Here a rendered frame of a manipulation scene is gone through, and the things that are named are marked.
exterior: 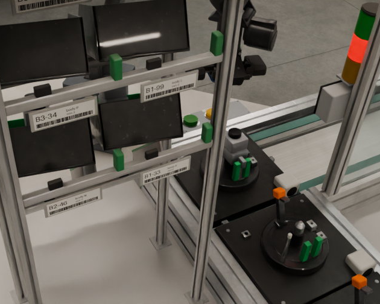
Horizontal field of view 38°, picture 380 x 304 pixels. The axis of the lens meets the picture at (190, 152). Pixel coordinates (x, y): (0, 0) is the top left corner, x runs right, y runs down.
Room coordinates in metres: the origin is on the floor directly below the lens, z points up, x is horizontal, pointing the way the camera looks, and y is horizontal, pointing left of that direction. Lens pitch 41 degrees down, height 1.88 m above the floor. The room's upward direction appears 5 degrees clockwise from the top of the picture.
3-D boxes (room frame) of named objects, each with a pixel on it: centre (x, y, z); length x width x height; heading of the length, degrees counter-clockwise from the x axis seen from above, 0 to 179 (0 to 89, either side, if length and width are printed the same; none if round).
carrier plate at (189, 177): (0.97, -0.10, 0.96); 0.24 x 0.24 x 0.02; 32
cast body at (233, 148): (0.96, -0.10, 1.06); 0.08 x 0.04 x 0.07; 32
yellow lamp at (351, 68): (0.97, -0.32, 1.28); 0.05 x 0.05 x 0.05
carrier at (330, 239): (0.76, -0.23, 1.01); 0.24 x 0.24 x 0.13; 32
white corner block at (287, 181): (0.94, -0.23, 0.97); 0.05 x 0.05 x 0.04; 32
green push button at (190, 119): (1.16, 0.01, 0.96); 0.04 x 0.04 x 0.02
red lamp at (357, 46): (0.97, -0.32, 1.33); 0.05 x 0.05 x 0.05
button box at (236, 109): (1.20, -0.05, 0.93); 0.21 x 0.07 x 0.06; 122
